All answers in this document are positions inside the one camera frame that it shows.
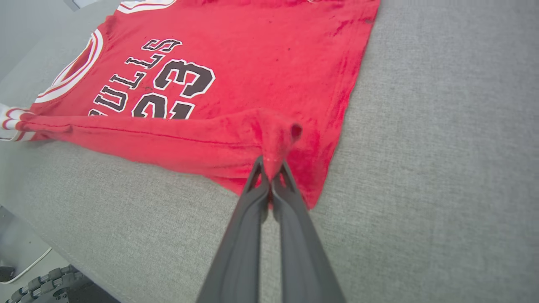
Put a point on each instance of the red and white basketball jersey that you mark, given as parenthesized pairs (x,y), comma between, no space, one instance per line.
(252,63)

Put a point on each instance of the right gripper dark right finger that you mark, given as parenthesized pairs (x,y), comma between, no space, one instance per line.
(299,252)

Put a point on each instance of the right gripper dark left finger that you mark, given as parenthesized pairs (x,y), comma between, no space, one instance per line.
(240,252)

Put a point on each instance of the grey fabric sofa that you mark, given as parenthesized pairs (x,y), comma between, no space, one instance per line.
(421,168)

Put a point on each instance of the small black object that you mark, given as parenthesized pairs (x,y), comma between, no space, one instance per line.
(6,274)

